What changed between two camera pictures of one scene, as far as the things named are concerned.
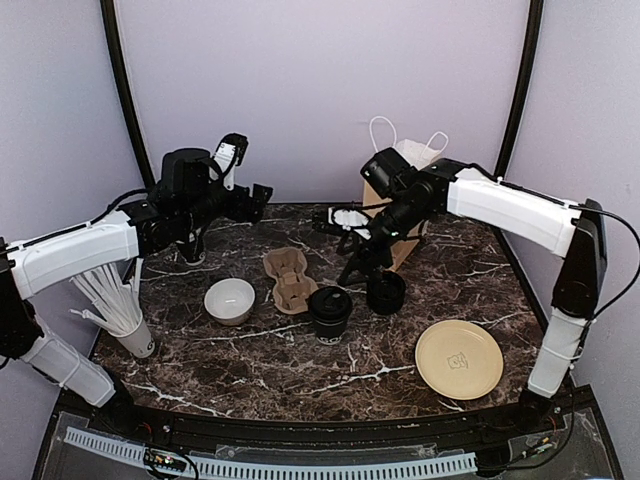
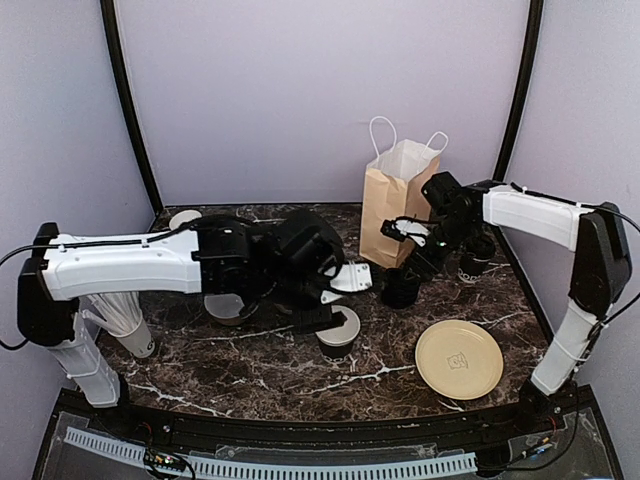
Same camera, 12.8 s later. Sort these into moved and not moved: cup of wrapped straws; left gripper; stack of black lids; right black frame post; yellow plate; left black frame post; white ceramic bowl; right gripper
Moved: right gripper; stack of black lids; left gripper
Not moved: yellow plate; cup of wrapped straws; left black frame post; white ceramic bowl; right black frame post
